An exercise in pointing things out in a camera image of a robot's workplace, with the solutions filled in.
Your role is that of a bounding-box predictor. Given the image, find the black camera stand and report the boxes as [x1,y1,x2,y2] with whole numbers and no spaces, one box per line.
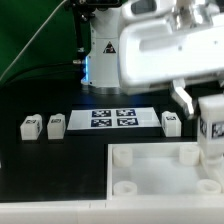
[64,0,96,61]

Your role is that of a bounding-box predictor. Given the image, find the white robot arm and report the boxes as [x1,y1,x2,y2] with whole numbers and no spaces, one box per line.
[82,0,224,118]

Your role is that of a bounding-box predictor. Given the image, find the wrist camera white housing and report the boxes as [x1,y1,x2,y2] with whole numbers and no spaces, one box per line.
[121,0,177,22]

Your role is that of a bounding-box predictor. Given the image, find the white obstacle fence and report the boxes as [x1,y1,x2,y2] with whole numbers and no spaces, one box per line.
[0,146,224,224]

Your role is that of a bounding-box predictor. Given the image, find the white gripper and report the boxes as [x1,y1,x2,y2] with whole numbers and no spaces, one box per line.
[118,13,224,119]

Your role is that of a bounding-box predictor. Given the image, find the white sheet with tags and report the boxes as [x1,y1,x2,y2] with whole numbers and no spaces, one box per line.
[67,107,161,130]

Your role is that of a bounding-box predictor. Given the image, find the grey cable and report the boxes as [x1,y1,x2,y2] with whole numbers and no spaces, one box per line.
[0,0,68,81]

